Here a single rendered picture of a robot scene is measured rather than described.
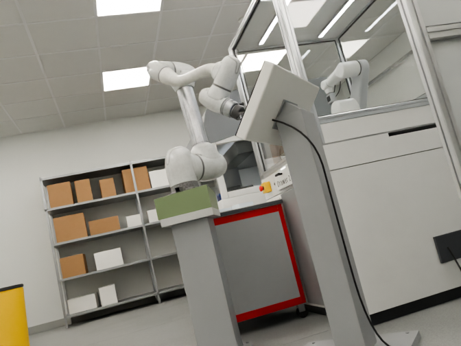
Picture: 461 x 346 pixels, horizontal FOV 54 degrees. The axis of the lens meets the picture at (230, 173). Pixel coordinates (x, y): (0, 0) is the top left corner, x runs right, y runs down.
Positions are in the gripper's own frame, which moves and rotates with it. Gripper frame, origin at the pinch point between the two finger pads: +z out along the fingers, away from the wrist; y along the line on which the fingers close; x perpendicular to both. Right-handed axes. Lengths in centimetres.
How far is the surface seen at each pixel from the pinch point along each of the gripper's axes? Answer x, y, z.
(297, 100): -19.3, -10.1, 12.2
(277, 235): 76, 55, 10
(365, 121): -13, 50, 32
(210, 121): 47, 112, -94
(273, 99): -19.7, -32.7, 10.7
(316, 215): 15, -33, 45
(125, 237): 318, 274, -259
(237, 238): 83, 36, -8
